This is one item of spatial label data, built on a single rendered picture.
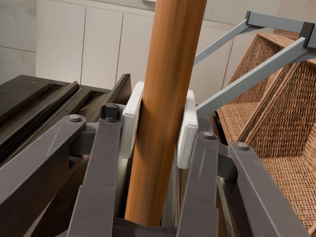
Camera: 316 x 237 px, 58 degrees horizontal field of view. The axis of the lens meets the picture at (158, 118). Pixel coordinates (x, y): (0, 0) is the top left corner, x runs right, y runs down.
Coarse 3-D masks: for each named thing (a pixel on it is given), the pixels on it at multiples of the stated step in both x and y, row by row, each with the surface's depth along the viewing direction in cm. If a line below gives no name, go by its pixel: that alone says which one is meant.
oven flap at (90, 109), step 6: (90, 96) 176; (96, 96) 173; (102, 96) 170; (84, 102) 167; (90, 102) 164; (96, 102) 162; (102, 102) 160; (84, 108) 156; (90, 108) 153; (96, 108) 151; (78, 114) 148; (84, 114) 146; (90, 114) 144
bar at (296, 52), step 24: (240, 24) 97; (264, 24) 96; (288, 24) 95; (312, 24) 51; (216, 48) 101; (288, 48) 54; (312, 48) 54; (264, 72) 55; (216, 96) 58; (168, 192) 37; (168, 216) 33
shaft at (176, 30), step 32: (160, 0) 16; (192, 0) 16; (160, 32) 17; (192, 32) 17; (160, 64) 17; (192, 64) 18; (160, 96) 18; (160, 128) 19; (160, 160) 20; (128, 192) 22; (160, 192) 21
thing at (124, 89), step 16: (128, 80) 164; (112, 96) 131; (128, 96) 163; (80, 176) 82; (64, 192) 71; (48, 208) 62; (64, 208) 71; (32, 224) 57; (48, 224) 62; (64, 224) 71
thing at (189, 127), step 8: (192, 96) 21; (192, 104) 19; (184, 112) 19; (192, 112) 18; (184, 120) 18; (192, 120) 17; (184, 128) 17; (192, 128) 16; (184, 136) 17; (192, 136) 16; (184, 144) 17; (192, 144) 17; (184, 152) 17; (184, 160) 17; (184, 168) 17
